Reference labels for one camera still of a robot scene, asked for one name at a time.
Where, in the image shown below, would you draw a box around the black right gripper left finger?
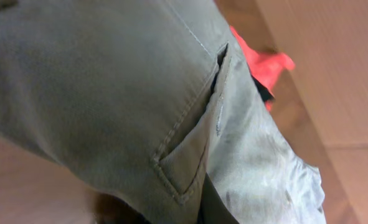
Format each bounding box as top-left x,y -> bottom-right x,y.
93,194 -> 150,224

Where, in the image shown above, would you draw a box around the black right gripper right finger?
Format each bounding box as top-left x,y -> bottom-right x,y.
197,175 -> 238,224

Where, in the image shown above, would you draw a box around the khaki shorts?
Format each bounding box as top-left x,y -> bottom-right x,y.
0,0 -> 326,223

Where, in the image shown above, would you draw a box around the black garment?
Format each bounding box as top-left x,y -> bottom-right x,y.
252,76 -> 275,103

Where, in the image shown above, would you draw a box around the red garment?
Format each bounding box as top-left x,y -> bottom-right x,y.
230,26 -> 295,111

